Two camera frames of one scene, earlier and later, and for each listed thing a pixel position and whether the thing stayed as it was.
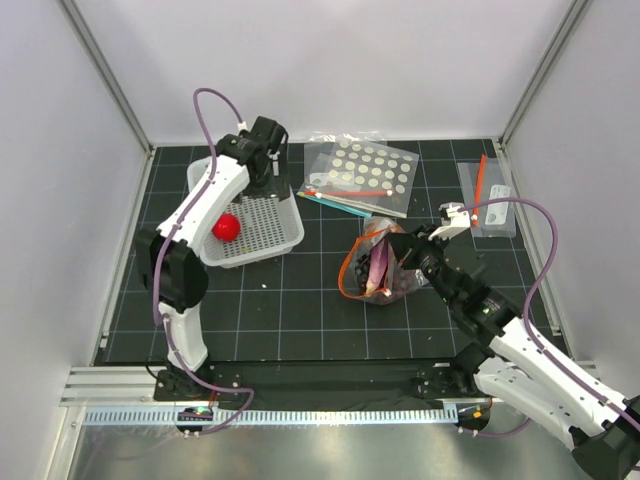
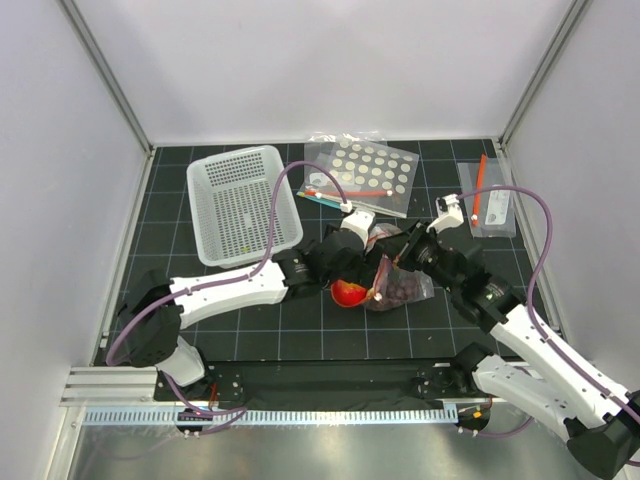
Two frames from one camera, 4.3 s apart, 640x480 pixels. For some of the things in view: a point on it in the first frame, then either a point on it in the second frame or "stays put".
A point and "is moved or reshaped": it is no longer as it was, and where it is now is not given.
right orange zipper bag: [483, 179] stays put
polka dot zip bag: [361, 169] stays put
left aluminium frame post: [102, 64] stays put
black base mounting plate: [441, 380] stays put
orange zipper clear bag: [371, 271] is moved or reshaped
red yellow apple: [226, 227] to [347, 294]
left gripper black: [277, 186] to [362, 273]
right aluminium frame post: [567, 28] stays put
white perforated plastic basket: [271, 229] stays put
